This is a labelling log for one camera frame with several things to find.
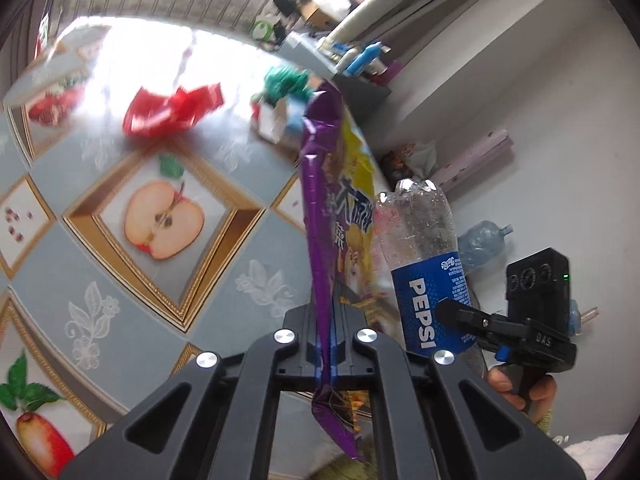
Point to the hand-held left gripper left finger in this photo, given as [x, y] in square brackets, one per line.
[300, 345]

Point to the grey cabinet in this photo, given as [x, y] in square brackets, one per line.
[350, 95]

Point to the cardboard box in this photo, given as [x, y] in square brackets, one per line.
[317, 11]

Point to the small white bottle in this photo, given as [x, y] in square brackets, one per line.
[348, 59]

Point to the white and green shopping bag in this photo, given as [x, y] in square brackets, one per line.
[262, 31]

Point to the clear blue label soda bottle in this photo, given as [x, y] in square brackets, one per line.
[425, 280]

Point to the large clear water jug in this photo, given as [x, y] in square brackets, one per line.
[480, 245]

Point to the white toothpaste box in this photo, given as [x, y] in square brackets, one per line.
[334, 47]

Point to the person's right hand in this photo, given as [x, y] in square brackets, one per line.
[542, 397]

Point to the red plastic wrapper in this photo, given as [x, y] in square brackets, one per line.
[160, 112]

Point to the blue spray bottle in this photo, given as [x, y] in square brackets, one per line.
[362, 58]

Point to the long pink box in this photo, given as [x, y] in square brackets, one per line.
[475, 160]

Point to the purple cup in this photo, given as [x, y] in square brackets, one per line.
[392, 70]

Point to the light blue box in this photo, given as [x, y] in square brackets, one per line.
[295, 122]

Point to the purple snack bag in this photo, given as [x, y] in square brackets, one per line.
[320, 210]

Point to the green plastic bag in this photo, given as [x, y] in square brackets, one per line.
[285, 84]

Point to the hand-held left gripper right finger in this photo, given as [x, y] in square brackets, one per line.
[350, 342]

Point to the white plastic bag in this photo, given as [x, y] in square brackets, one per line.
[420, 160]

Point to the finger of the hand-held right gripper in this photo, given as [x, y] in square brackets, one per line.
[475, 325]

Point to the grey curtain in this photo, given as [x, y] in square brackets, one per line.
[400, 0]

